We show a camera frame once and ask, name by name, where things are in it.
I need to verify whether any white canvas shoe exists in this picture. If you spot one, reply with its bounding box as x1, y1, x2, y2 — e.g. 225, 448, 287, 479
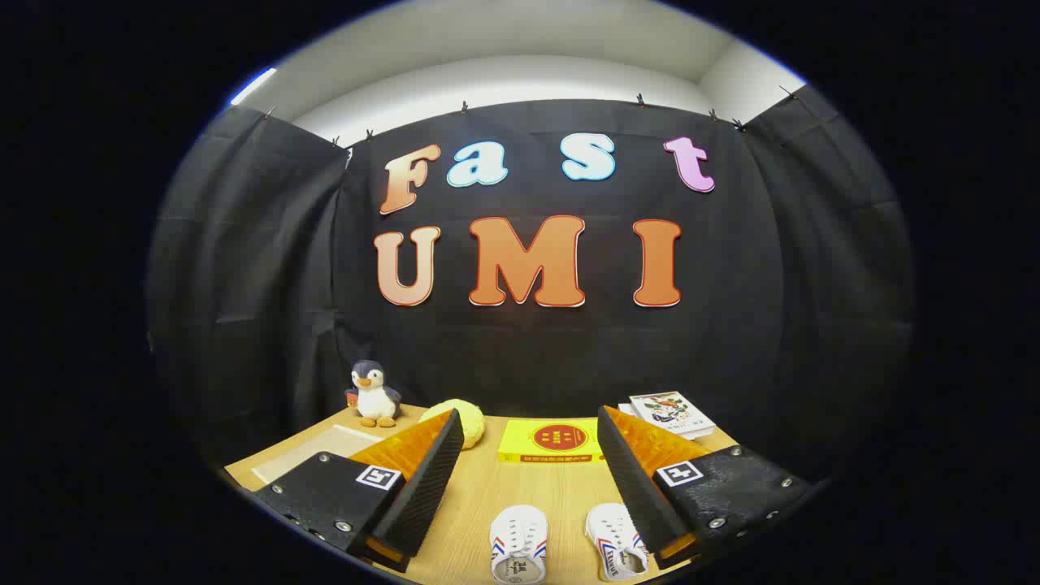
489, 505, 548, 584
585, 503, 651, 582

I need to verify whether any white cover book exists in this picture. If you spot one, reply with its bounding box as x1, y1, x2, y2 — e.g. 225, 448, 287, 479
617, 401, 714, 442

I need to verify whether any floral cover book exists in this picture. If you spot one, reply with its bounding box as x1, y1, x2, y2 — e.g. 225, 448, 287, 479
630, 392, 717, 440

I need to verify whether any yellow fluffy plush ball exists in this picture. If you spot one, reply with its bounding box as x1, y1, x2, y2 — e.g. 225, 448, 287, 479
418, 398, 486, 449

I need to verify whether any plush penguin toy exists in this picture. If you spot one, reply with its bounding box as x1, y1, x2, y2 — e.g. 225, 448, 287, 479
345, 360, 403, 428

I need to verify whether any yellow book with red circle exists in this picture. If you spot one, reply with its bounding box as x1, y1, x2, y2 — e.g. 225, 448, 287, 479
497, 418, 606, 465

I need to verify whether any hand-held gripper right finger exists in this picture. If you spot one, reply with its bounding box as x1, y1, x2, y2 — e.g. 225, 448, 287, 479
597, 405, 815, 570

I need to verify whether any cream fabric storage box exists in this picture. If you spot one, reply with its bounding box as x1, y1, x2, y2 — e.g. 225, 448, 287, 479
250, 424, 384, 486

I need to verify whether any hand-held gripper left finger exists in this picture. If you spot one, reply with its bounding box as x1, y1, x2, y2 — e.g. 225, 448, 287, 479
253, 409, 466, 574

